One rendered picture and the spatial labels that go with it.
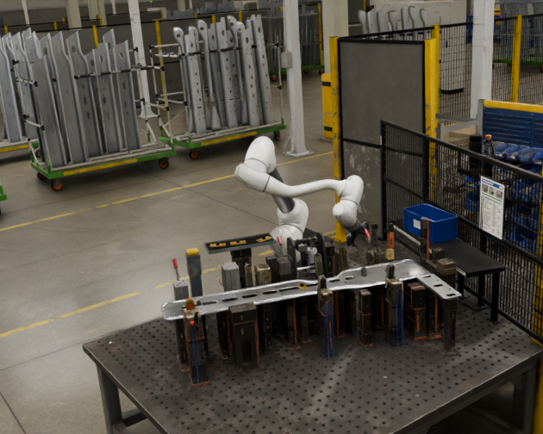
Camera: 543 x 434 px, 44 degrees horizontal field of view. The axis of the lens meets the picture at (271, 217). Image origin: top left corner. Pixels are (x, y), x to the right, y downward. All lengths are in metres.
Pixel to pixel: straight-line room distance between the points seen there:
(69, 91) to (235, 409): 7.39
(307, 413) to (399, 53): 3.60
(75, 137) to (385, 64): 5.29
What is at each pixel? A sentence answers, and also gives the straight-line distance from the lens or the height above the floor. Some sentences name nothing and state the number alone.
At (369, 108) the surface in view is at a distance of 6.21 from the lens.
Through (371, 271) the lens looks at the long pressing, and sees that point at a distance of 3.61.
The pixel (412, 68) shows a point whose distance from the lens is 5.78.
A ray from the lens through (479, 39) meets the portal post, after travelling 7.88.
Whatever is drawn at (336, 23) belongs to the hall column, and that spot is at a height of 1.89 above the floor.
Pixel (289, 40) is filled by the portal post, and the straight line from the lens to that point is 10.38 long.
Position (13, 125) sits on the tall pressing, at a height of 0.58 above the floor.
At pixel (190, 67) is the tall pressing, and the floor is 1.38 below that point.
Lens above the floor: 2.42
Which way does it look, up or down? 18 degrees down
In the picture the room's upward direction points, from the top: 4 degrees counter-clockwise
